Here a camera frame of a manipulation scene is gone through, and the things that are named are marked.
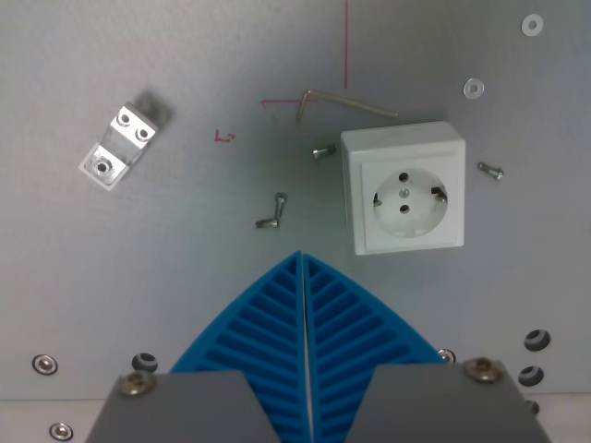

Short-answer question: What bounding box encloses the aluminium angle bracket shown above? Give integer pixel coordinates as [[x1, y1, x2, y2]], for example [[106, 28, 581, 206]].
[[78, 102, 161, 191]]

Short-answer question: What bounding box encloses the metal allen key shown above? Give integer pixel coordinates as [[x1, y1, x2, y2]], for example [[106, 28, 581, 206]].
[[295, 90, 399, 125]]

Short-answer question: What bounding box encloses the clear washer upper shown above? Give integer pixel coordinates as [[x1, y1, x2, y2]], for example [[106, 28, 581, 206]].
[[521, 13, 545, 36]]

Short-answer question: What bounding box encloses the white wall power socket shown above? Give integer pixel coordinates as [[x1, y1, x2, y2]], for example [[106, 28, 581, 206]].
[[340, 120, 467, 257]]

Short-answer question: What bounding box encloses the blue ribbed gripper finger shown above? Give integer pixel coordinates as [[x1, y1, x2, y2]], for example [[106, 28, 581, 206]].
[[85, 250, 314, 443], [302, 252, 554, 443]]

